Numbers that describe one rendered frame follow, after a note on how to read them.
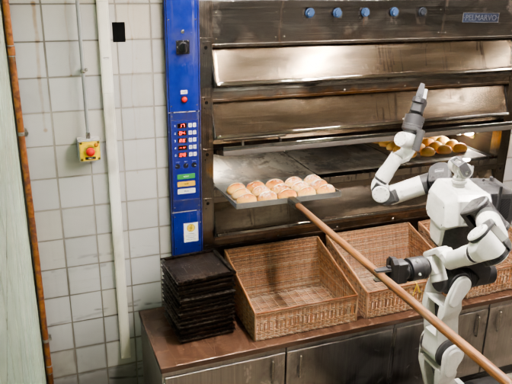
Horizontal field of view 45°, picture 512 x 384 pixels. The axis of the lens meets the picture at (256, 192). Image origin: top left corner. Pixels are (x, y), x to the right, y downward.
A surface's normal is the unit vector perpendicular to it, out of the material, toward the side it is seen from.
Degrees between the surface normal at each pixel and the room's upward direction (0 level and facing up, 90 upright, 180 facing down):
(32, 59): 90
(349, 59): 70
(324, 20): 90
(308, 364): 90
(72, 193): 90
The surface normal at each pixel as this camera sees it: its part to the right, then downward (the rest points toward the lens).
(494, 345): 0.36, 0.33
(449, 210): -0.63, 0.18
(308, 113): 0.34, -0.02
